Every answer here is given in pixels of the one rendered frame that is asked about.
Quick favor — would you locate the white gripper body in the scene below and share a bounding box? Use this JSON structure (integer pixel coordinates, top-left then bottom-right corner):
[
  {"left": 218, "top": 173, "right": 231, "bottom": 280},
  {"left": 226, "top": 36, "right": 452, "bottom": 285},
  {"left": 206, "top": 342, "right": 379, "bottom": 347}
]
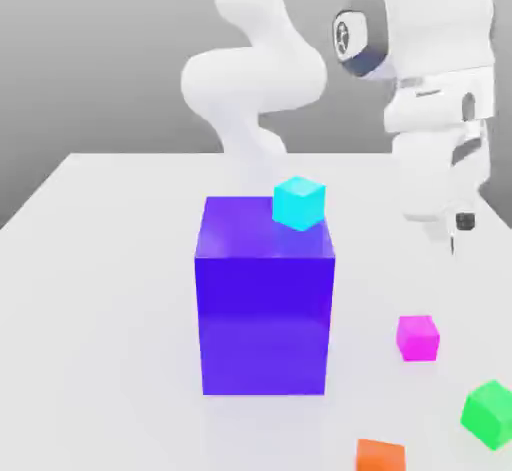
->
[{"left": 392, "top": 118, "right": 492, "bottom": 225}]

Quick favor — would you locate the small magenta cube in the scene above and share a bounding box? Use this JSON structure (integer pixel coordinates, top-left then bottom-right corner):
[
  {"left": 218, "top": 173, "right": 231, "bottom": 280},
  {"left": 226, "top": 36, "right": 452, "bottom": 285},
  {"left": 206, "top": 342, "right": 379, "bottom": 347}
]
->
[{"left": 395, "top": 314, "right": 442, "bottom": 363}]

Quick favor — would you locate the small green cube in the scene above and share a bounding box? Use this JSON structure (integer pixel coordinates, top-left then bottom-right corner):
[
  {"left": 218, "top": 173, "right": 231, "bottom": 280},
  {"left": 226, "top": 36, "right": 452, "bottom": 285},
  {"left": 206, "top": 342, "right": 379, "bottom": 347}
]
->
[{"left": 459, "top": 379, "right": 512, "bottom": 452}]

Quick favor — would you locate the small orange cube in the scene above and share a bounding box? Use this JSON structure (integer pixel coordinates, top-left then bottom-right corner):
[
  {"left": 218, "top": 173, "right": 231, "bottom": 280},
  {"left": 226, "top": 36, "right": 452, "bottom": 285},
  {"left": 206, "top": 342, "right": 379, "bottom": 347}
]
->
[{"left": 355, "top": 438, "right": 406, "bottom": 471}]

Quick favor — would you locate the large purple box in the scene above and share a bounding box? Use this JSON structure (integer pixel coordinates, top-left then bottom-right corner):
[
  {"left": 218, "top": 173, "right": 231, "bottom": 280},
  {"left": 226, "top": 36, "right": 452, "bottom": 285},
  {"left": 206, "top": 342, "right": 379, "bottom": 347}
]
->
[{"left": 194, "top": 195, "right": 337, "bottom": 397}]

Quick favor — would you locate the small cyan cube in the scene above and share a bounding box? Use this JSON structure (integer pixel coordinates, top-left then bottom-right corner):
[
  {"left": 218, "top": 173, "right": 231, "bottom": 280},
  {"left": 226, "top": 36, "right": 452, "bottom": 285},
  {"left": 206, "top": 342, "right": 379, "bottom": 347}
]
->
[{"left": 271, "top": 175, "right": 327, "bottom": 233}]

